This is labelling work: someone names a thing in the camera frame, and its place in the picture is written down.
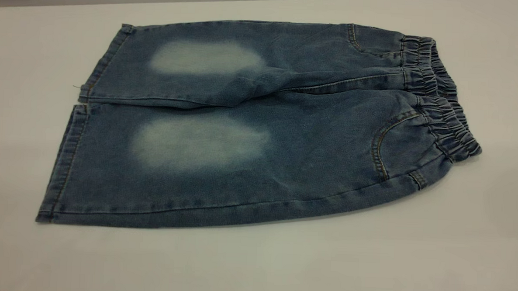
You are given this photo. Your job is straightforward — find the blue denim jeans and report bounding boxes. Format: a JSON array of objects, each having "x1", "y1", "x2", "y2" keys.
[{"x1": 35, "y1": 9, "x2": 487, "y2": 243}]

